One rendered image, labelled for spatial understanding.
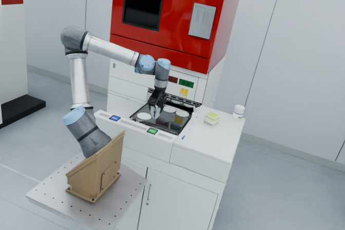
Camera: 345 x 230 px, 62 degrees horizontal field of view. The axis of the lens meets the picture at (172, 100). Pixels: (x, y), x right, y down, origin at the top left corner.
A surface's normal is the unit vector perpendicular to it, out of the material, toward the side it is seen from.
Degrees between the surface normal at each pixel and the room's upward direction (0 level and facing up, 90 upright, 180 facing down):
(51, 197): 0
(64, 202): 0
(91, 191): 90
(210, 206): 90
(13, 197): 0
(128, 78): 90
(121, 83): 90
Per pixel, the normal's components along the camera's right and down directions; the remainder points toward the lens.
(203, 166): -0.34, 0.33
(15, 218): 0.16, -0.90
